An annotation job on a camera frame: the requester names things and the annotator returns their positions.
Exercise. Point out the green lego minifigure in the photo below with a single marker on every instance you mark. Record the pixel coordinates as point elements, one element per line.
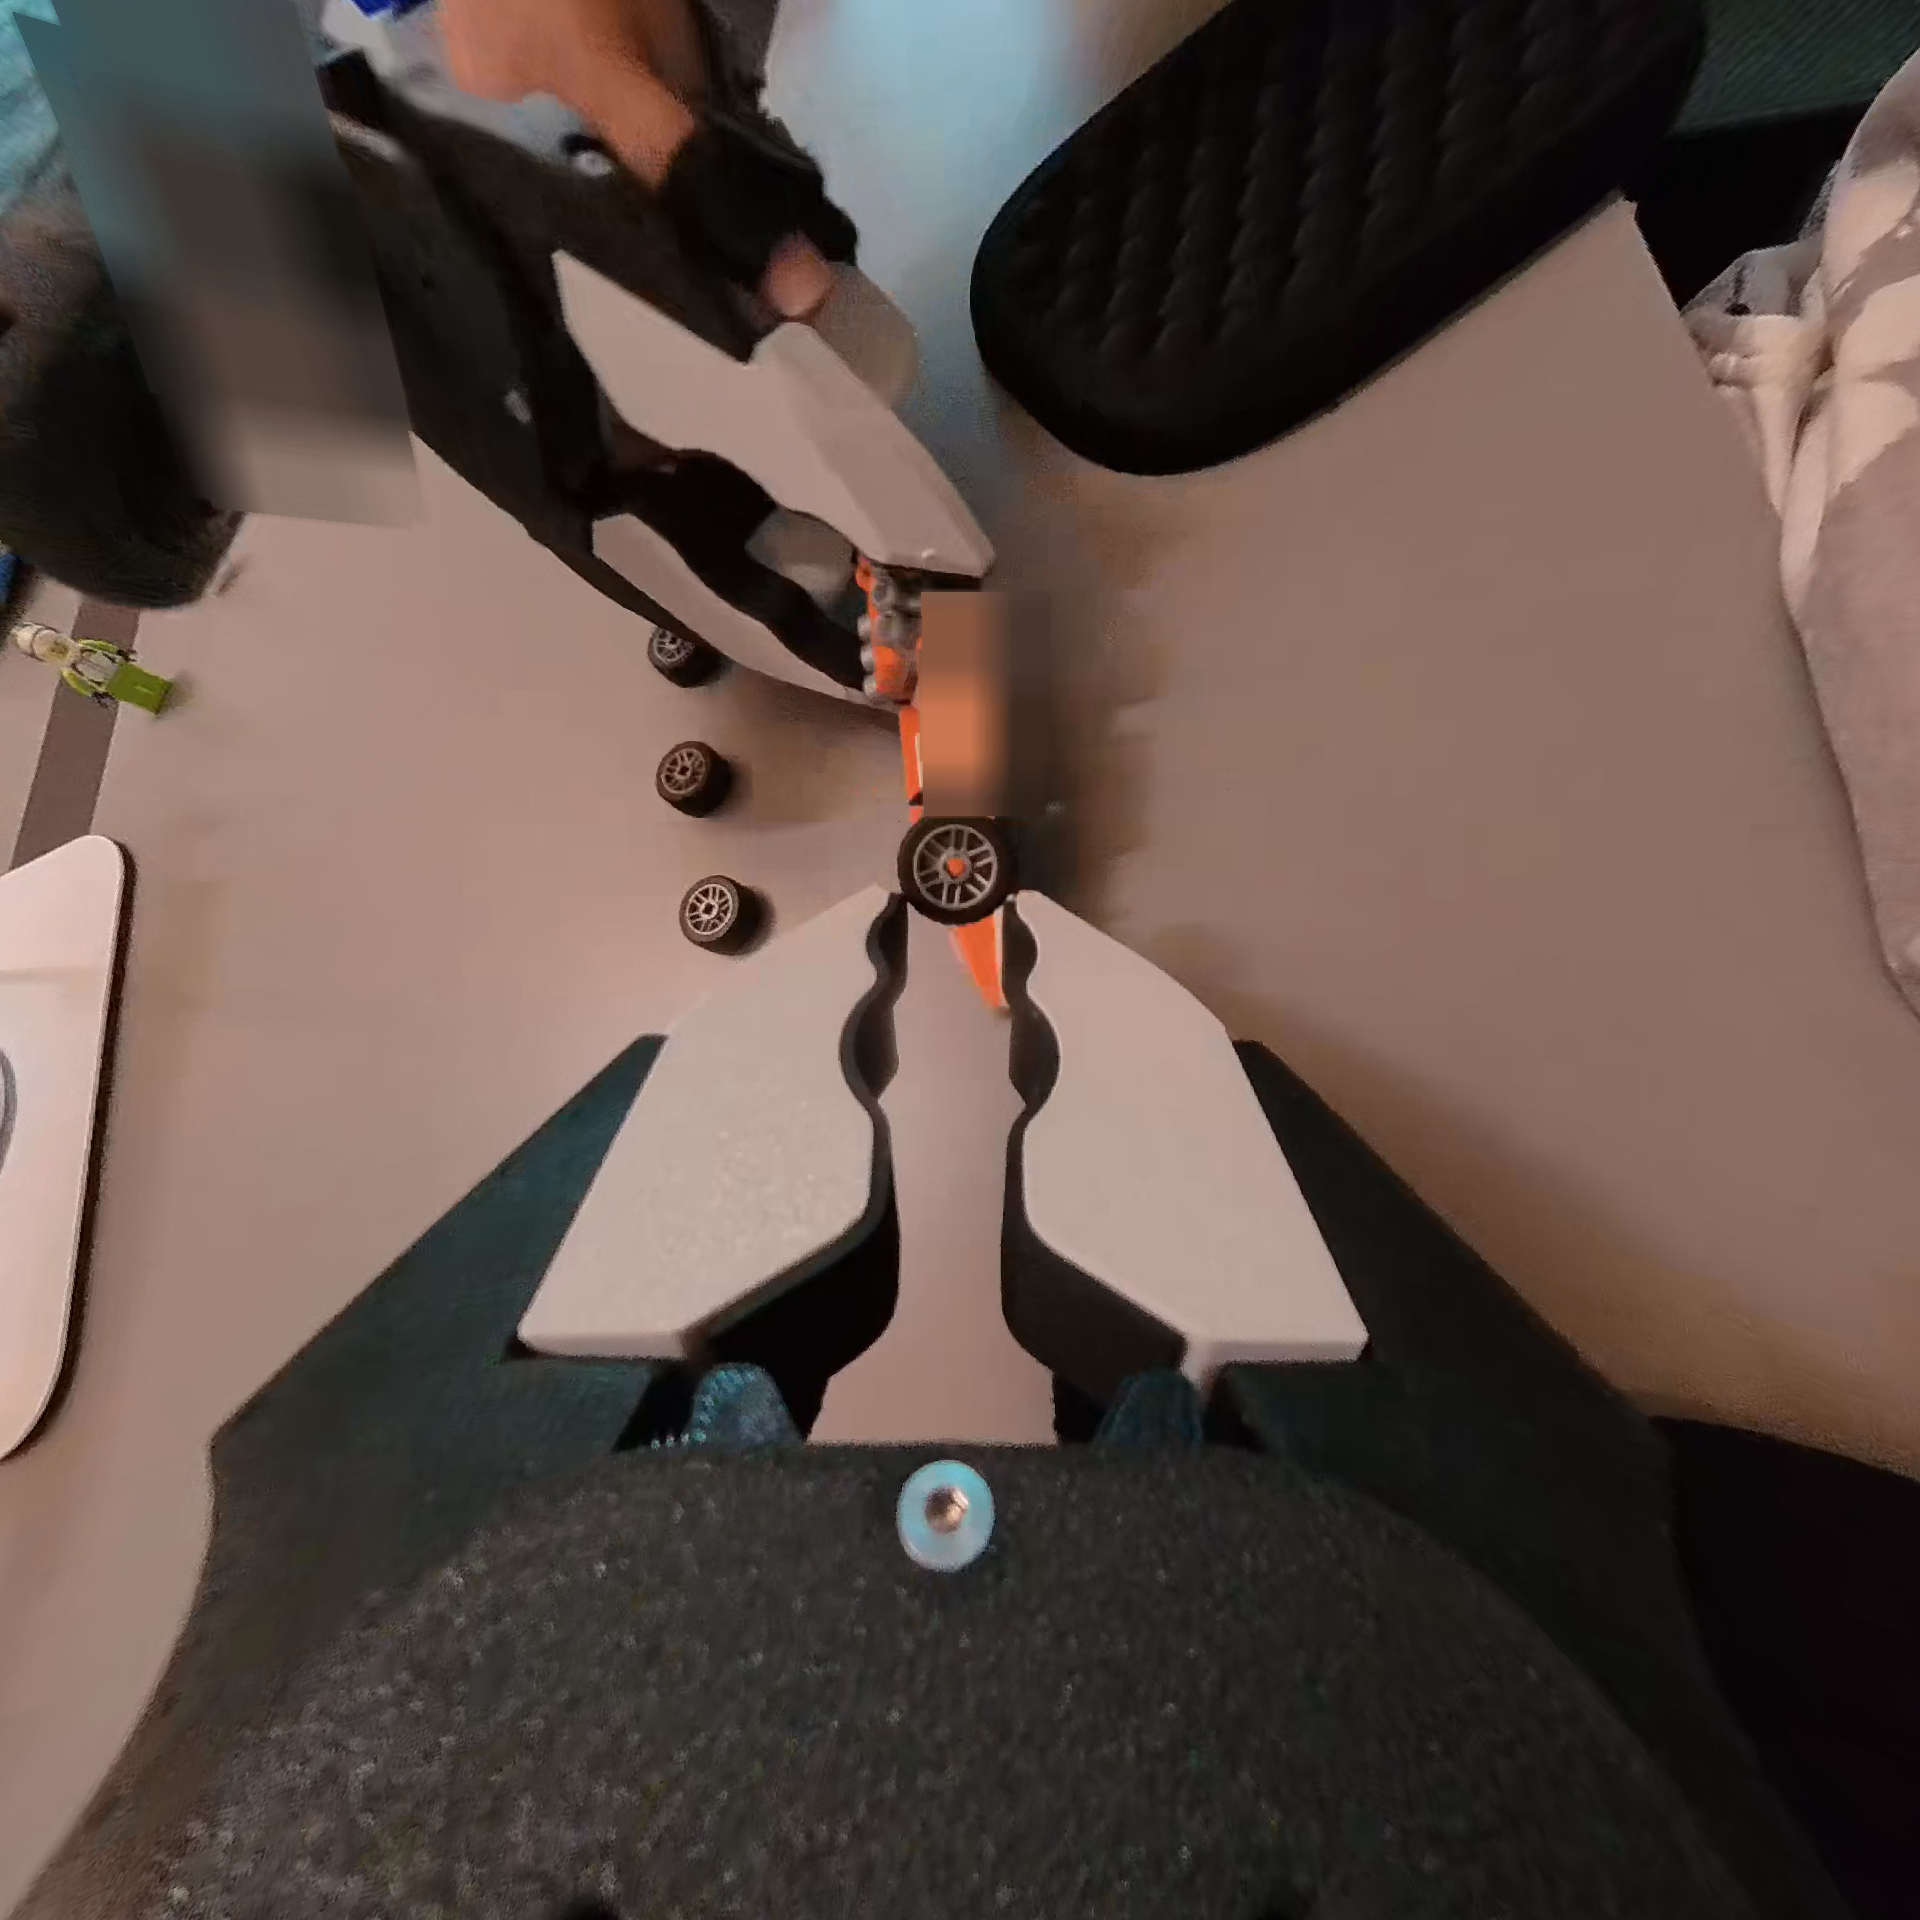
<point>106,679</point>

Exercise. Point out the white base plate with lever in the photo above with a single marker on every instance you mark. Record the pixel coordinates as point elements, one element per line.
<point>60,1141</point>

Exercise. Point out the person's right hand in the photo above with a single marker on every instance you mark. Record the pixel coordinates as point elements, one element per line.
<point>585,47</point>

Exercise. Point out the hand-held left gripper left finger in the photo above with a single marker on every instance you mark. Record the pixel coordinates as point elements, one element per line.
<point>720,1170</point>

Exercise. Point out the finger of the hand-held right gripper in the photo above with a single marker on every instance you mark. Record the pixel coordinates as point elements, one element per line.
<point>737,602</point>
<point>812,434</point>

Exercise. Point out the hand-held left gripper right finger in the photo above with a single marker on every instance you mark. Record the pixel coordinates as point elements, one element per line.
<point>1187,1170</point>

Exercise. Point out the orange white lego car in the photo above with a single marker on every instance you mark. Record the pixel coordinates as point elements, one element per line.
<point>890,645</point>

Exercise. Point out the black lego tire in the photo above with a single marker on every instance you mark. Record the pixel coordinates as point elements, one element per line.
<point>903,866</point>
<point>708,662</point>
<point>720,787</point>
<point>751,920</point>

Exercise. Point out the grey lego wheel rim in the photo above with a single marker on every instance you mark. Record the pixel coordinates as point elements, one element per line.
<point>684,775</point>
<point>956,866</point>
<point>671,645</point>
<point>711,911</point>

